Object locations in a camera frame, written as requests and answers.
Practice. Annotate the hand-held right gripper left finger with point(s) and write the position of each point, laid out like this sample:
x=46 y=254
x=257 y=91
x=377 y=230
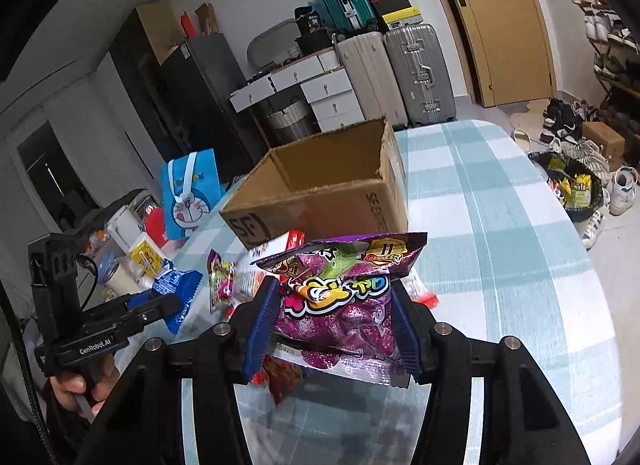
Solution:
x=260 y=332

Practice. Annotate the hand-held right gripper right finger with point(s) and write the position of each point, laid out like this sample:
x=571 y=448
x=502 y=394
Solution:
x=406 y=342

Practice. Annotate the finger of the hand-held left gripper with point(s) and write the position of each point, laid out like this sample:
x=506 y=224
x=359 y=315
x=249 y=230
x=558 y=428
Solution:
x=142 y=301
x=145 y=322

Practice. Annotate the blue snack packet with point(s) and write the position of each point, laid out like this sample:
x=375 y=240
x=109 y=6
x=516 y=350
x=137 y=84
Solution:
x=175 y=285

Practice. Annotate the dark red snack packet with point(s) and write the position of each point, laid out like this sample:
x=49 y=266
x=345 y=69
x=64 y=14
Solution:
x=276 y=376

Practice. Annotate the red and clear snack packet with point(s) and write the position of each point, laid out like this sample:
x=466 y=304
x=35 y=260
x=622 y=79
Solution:
x=425 y=296

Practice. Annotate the white and red snack bag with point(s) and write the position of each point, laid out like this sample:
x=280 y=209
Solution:
x=250 y=272

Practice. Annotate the purple snack bag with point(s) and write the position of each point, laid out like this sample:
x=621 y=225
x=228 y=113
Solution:
x=350 y=317

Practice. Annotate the brown cardboard box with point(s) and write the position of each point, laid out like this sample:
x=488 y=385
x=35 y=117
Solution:
x=320 y=205

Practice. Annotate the person's left hand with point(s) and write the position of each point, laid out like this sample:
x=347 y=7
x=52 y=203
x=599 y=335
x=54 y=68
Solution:
x=70 y=385

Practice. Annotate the white cup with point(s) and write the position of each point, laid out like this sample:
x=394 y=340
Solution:
x=122 y=281

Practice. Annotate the yellow snack packet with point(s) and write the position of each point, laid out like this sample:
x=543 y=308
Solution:
x=146 y=255

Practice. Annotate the small purple snack packet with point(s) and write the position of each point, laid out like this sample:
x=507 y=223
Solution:
x=220 y=285

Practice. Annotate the white container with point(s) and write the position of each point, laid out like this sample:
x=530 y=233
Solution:
x=122 y=227

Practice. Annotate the blue cartoon gift bag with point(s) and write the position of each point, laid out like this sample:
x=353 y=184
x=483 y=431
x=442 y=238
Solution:
x=190 y=195

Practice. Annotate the teal plaid tablecloth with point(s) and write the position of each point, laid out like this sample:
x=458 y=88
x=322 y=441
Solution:
x=500 y=255

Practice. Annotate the black refrigerator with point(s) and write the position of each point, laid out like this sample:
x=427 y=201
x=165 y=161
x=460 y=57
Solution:
x=205 y=105

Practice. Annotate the wicker basket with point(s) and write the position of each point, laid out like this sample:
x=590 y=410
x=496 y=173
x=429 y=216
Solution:
x=289 y=122

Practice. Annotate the dark tall cabinet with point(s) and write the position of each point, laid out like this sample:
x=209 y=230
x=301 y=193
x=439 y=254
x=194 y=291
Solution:
x=132 y=85

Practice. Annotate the black trash bin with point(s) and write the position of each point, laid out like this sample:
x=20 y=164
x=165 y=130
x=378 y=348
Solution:
x=570 y=185

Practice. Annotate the white slipper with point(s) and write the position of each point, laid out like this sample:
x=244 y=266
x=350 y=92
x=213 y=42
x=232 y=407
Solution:
x=525 y=139

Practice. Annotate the white drawer cabinet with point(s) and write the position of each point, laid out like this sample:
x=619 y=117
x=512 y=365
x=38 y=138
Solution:
x=325 y=95

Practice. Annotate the beige suitcase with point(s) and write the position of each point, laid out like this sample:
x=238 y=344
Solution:
x=370 y=80

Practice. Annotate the silver suitcase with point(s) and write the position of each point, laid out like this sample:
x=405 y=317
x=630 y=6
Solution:
x=420 y=75

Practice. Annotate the pile of shoes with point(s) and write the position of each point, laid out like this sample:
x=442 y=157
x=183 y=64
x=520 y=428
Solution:
x=575 y=130

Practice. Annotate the large cardboard carton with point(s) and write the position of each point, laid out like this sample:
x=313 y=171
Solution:
x=156 y=27

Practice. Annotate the small cardboard box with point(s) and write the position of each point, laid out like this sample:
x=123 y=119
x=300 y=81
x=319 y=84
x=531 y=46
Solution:
x=605 y=142

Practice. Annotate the grey oval tub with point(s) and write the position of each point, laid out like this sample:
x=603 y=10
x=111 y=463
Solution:
x=270 y=42

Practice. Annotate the black boxes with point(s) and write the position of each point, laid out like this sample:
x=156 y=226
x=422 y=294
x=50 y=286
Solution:
x=312 y=27

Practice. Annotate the wooden door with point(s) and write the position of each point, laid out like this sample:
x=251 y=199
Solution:
x=500 y=30

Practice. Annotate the wooden shoe rack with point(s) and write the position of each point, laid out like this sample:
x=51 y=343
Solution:
x=617 y=90

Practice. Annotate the stack of shoe boxes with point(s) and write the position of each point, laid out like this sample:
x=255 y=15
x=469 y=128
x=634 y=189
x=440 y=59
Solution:
x=392 y=0

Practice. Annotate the rows of sneakers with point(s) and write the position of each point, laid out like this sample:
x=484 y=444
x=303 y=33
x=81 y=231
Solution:
x=605 y=27

